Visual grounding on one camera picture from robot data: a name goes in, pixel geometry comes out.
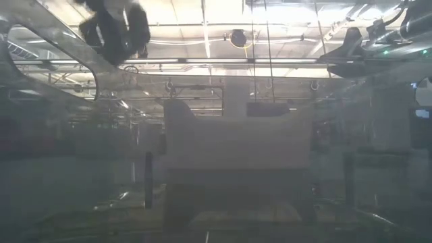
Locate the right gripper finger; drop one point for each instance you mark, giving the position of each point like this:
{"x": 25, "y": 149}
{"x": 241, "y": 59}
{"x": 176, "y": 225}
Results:
{"x": 351, "y": 71}
{"x": 349, "y": 45}

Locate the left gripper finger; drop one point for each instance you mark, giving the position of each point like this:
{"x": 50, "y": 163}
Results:
{"x": 124, "y": 50}
{"x": 108, "y": 52}

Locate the small metal hook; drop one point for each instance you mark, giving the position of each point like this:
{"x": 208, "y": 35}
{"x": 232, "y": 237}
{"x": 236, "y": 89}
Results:
{"x": 169, "y": 84}
{"x": 268, "y": 83}

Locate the black round ceiling fixture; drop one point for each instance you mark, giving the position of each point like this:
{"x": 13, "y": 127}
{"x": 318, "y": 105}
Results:
{"x": 238, "y": 38}

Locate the long horizontal light bar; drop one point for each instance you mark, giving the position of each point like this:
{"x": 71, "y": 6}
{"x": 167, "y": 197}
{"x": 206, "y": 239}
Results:
{"x": 219, "y": 60}

